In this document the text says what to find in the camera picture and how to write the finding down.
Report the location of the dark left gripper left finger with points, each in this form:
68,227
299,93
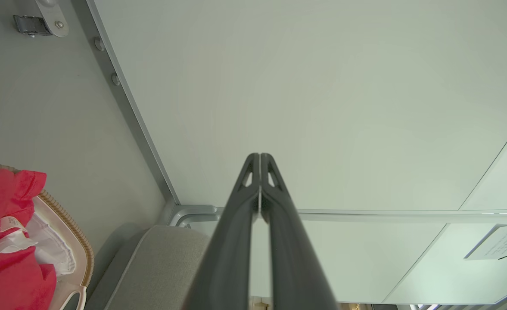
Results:
227,267

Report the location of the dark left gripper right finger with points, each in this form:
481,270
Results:
296,275

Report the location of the red shirt with white hem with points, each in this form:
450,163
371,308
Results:
16,284

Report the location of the grey fabric sofa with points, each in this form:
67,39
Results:
158,271

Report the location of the white basket with wicker rim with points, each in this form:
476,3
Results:
88,260

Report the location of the white fabric basket liner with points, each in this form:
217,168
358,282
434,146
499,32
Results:
51,245

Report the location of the white paper notice sheet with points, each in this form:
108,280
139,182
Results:
499,243

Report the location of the grey partition floor rail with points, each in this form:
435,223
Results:
125,101

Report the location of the round grey rail bolt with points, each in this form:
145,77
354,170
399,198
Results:
115,79
99,44

